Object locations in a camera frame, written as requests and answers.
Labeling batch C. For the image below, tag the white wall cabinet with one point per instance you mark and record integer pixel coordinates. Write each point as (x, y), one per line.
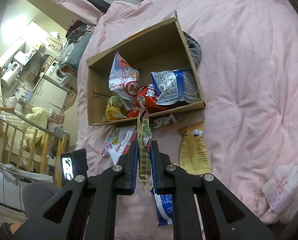
(11, 51)

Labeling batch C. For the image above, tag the white and blue snack bag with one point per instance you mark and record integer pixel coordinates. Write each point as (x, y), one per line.
(174, 85)

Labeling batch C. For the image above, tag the red cartoon face snack bag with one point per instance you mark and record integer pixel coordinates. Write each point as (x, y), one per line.
(146, 100)

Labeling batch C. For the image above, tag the person's grey trouser leg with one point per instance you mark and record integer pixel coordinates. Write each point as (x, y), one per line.
(39, 195)

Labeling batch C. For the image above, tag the pink draped sheet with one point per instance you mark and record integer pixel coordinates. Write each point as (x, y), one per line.
(71, 0)

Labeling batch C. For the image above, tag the white red circle snack bag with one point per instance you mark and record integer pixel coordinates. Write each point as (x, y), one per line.
(121, 77)

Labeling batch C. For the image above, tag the yellow plaid snack packet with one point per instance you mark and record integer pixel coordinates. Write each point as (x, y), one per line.
(144, 150)

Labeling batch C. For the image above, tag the white kitchen base cabinet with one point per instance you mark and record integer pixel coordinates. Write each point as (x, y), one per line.
(49, 93)

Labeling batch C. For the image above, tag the white floral pillow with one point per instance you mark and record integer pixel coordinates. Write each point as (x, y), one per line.
(286, 187)

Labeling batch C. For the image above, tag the yellow plush quilt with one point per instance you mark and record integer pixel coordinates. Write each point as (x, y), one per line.
(37, 122)

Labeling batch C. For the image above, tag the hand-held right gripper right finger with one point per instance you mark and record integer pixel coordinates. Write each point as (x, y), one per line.
(154, 177)

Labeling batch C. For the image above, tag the grey striped cloth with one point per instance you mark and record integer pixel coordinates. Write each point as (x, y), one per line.
(195, 48)

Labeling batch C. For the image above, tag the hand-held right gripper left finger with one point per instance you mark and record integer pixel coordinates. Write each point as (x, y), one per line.
(134, 180)

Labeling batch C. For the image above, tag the wooden stair railing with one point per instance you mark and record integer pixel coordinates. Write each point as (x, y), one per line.
(34, 145)

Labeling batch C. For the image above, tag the brown cardboard box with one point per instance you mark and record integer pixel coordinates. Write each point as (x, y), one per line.
(164, 45)

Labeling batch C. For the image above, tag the brown gold snack packet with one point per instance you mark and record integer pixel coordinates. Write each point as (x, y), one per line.
(194, 152)

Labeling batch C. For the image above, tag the pink red sausage snack pack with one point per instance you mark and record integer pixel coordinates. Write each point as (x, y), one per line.
(119, 142)

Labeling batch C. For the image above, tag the yellow snack bag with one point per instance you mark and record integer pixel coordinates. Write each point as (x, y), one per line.
(112, 111)

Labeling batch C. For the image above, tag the dark blue snack packet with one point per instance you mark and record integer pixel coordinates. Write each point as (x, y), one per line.
(164, 210)

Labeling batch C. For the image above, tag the white water heater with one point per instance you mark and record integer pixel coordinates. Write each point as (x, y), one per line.
(11, 73)

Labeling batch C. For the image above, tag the white washing machine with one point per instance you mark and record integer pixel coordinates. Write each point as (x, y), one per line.
(56, 72)

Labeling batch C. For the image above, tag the small brown white snack packet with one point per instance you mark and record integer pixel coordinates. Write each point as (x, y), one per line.
(164, 121)

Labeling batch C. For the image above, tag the pile of clothes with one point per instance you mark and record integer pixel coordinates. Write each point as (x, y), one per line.
(76, 45)

